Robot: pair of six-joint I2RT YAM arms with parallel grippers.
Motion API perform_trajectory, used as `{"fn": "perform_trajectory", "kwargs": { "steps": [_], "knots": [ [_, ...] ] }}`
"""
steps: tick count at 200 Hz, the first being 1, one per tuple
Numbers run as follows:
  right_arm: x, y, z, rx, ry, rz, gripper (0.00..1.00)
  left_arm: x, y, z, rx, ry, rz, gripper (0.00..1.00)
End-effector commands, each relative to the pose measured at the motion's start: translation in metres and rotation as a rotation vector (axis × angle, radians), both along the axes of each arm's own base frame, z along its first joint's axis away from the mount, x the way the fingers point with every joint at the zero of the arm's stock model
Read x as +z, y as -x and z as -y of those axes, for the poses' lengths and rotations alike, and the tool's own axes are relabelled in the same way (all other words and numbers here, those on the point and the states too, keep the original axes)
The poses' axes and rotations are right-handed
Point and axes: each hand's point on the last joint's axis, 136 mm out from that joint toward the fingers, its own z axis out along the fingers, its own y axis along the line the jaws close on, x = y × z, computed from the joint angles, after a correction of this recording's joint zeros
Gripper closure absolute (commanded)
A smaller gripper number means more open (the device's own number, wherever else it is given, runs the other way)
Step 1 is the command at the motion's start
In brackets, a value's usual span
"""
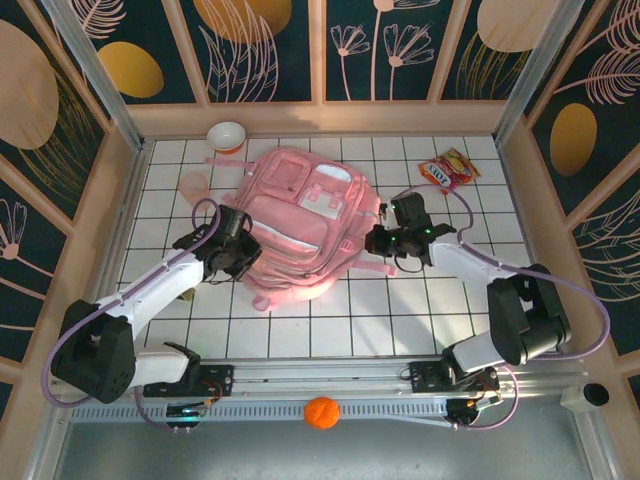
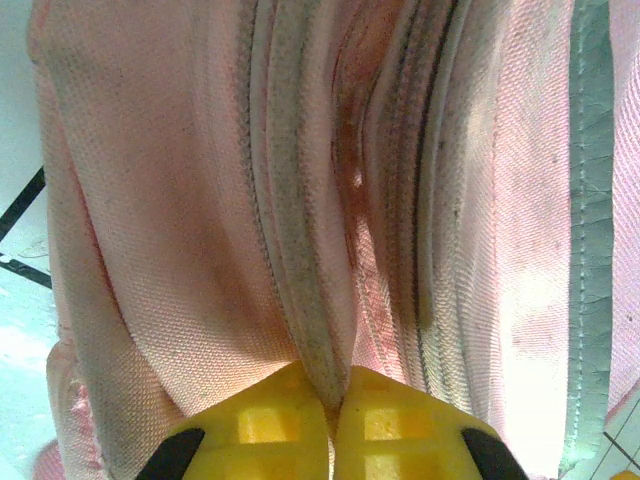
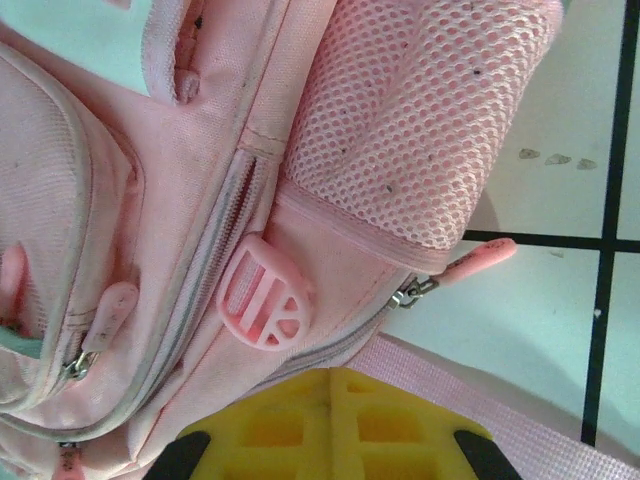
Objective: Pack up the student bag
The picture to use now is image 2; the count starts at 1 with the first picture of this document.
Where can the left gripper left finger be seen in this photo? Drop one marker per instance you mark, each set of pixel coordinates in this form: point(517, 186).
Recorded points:
point(270, 435)

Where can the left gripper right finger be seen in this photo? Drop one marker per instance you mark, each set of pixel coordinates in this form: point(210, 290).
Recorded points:
point(400, 435)

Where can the pink student backpack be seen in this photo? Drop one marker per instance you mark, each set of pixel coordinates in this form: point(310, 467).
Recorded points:
point(200, 175)

